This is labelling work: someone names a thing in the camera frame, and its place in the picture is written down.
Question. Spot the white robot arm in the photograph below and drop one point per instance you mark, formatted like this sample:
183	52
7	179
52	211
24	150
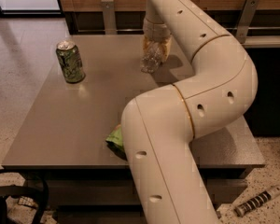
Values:
158	125

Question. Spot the green soda can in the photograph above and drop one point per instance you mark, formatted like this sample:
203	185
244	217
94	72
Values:
70	61

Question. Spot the clear plastic water bottle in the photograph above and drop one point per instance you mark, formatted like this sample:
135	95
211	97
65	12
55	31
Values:
152	62

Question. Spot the grey table base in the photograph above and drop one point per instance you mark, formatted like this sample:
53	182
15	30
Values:
109	195

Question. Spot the right metal bracket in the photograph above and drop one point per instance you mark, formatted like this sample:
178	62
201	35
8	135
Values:
246	16

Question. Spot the left metal bracket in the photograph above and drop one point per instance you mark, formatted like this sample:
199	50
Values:
109	17

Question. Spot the metal bracket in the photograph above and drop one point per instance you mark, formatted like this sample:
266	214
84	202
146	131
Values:
109	17
246	16

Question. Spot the green chips bag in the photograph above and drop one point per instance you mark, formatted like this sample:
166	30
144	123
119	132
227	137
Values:
115	143

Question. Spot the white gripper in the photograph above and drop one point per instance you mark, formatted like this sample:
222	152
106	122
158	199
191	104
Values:
156	29

